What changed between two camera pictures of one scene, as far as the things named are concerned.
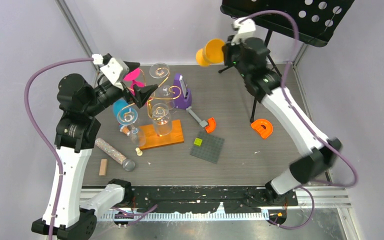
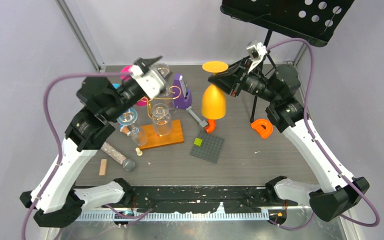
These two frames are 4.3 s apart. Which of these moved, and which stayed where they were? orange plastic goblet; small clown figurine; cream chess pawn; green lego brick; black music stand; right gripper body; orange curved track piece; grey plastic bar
Moved: orange plastic goblet; right gripper body
Stayed: black music stand; green lego brick; cream chess pawn; grey plastic bar; small clown figurine; orange curved track piece
